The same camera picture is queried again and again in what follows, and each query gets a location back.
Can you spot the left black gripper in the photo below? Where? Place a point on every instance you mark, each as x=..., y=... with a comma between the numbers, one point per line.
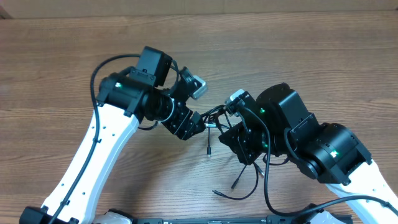
x=186, y=131

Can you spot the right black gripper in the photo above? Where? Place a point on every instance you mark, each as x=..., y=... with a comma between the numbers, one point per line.
x=244, y=144

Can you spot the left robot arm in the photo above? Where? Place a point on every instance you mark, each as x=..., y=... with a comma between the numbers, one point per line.
x=155, y=89

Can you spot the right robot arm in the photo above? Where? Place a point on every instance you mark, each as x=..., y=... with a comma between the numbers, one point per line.
x=278, y=123

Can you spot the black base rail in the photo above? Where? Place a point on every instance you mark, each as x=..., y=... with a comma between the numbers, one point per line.
x=321, y=218

